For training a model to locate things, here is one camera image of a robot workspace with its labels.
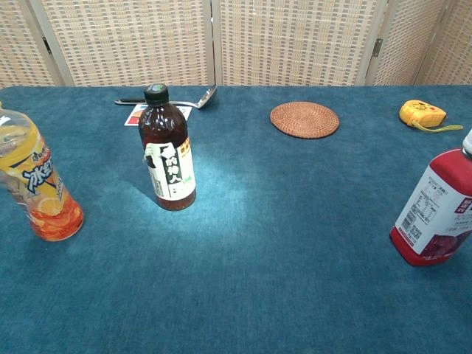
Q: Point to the orange iced tea bottle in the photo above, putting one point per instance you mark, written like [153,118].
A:
[40,184]

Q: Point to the red NFC juice bottle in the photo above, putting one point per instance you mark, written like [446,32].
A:
[435,206]

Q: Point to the dark brown tea bottle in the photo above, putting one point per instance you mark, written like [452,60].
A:
[166,140]

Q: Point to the blue felt table cover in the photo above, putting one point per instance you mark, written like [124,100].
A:
[258,258]

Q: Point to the round woven rattan coaster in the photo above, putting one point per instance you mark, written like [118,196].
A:
[304,120]

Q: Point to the printed paper card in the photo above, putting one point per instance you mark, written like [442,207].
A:
[132,116]

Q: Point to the woven folding screen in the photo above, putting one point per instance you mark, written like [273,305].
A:
[129,40]

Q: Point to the yellow tape measure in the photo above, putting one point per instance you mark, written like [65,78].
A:
[420,112]

